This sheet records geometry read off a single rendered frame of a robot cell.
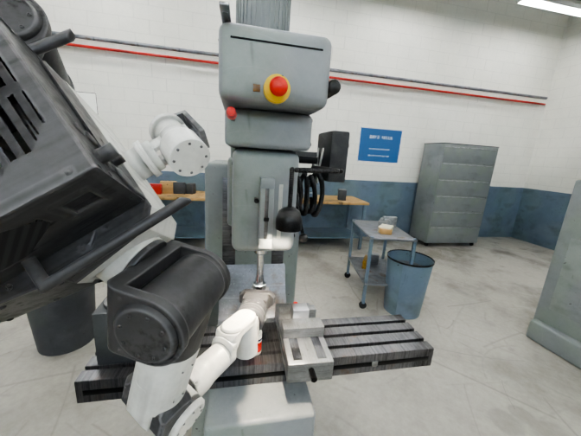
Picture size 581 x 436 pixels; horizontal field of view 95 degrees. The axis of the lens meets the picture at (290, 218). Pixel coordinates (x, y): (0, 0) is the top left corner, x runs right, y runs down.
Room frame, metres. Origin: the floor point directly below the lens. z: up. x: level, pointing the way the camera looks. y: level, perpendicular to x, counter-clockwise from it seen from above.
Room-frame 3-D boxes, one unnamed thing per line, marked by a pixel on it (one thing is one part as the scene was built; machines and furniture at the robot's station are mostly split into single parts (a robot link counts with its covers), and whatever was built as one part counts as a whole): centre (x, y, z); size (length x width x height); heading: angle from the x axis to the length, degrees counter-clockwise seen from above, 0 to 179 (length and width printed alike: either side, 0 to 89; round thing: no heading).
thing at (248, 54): (0.89, 0.10, 1.81); 0.47 x 0.26 x 0.16; 12
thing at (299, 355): (0.88, -0.06, 0.97); 0.35 x 0.15 x 0.11; 11
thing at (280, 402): (0.88, 0.10, 0.78); 0.50 x 0.35 x 0.12; 12
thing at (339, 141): (1.24, -0.17, 1.62); 0.20 x 0.09 x 0.21; 12
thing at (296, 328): (0.86, -0.07, 1.01); 0.15 x 0.06 x 0.04; 101
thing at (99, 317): (0.80, 0.50, 1.02); 0.22 x 0.12 x 0.20; 104
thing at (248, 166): (0.88, 0.10, 1.47); 0.21 x 0.19 x 0.32; 102
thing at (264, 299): (0.79, 0.10, 1.12); 0.13 x 0.12 x 0.10; 88
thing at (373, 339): (0.89, 0.03, 0.88); 1.24 x 0.23 x 0.08; 102
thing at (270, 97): (0.65, 0.05, 1.76); 0.06 x 0.02 x 0.06; 102
